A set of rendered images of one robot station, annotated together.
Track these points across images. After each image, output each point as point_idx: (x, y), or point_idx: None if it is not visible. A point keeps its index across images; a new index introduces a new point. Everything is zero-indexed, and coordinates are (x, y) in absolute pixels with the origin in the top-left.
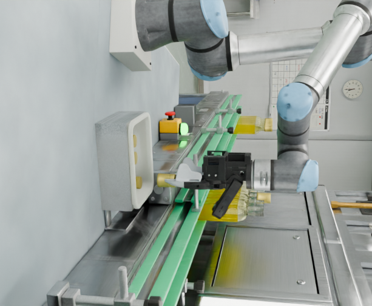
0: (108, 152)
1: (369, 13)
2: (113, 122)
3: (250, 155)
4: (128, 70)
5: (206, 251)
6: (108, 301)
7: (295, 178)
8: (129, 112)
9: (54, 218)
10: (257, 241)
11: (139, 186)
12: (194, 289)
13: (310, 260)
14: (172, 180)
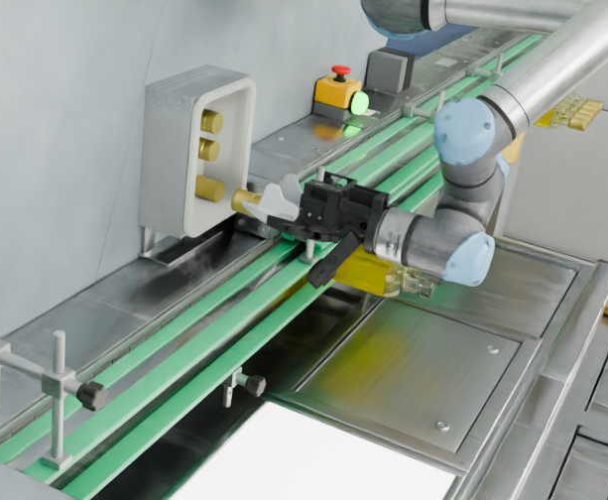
0: (159, 136)
1: None
2: (175, 89)
3: (388, 198)
4: None
5: (330, 328)
6: (37, 371)
7: (442, 258)
8: (222, 71)
9: (32, 228)
10: (420, 337)
11: (214, 197)
12: (246, 387)
13: (485, 396)
14: (252, 205)
